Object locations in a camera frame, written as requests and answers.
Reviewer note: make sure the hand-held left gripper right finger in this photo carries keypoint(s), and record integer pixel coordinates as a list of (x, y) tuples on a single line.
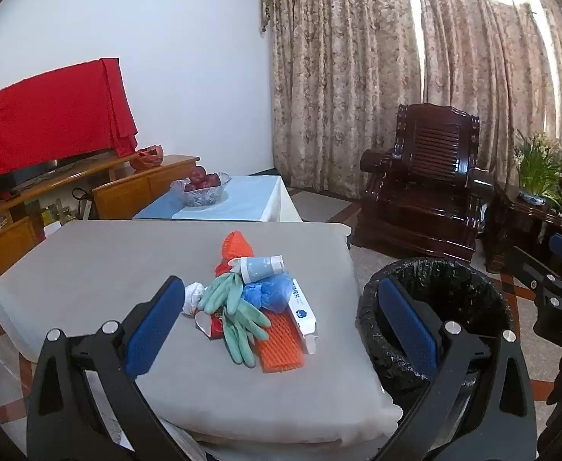
[(405, 326)]

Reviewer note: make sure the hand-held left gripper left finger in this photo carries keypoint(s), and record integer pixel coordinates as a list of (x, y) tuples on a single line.
[(153, 326)]

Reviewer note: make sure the white paper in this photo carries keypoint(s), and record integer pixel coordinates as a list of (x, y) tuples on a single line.
[(193, 297)]

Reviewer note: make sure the red paper box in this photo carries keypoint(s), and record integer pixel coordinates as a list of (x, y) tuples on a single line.
[(213, 326)]

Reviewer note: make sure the trash bin with black bag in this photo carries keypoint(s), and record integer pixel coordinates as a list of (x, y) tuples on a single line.
[(453, 288)]

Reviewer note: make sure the green rubber glove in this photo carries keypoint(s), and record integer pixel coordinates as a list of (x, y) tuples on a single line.
[(240, 331), (216, 293)]

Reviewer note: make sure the red mesh net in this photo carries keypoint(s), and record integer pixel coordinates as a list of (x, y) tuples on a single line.
[(222, 267)]

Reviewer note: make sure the white toothpaste box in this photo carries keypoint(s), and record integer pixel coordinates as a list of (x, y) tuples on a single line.
[(302, 314)]

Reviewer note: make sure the bulgy orange foam fruit net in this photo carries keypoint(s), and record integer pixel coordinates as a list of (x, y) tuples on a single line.
[(236, 247)]

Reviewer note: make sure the blue toothpaste tube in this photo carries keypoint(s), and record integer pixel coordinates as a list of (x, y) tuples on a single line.
[(261, 267)]

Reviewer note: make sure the dark wooden side table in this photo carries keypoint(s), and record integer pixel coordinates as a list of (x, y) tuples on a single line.
[(511, 230)]

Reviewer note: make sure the potted green plant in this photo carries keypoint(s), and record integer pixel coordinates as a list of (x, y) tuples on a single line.
[(540, 168)]

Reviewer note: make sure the glass fruit bowl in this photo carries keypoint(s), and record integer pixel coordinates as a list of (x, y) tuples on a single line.
[(201, 197)]

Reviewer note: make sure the group of small bottles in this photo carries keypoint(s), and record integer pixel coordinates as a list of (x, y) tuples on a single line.
[(62, 213)]

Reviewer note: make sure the red apple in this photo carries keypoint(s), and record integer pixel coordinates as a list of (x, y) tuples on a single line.
[(212, 181), (197, 173), (192, 186)]

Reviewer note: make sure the small white-clothed side table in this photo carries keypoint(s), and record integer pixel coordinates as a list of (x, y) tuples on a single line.
[(242, 197)]

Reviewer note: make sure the wooden television cabinet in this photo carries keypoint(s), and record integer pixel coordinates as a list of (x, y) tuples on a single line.
[(12, 245)]

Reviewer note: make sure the white tablecloth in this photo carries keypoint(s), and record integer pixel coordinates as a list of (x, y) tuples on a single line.
[(285, 201)]

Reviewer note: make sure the red cloth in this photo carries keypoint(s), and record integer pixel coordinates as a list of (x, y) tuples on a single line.
[(45, 115)]

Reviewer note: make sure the beige patterned curtain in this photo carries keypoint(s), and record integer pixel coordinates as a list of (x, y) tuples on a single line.
[(357, 81)]

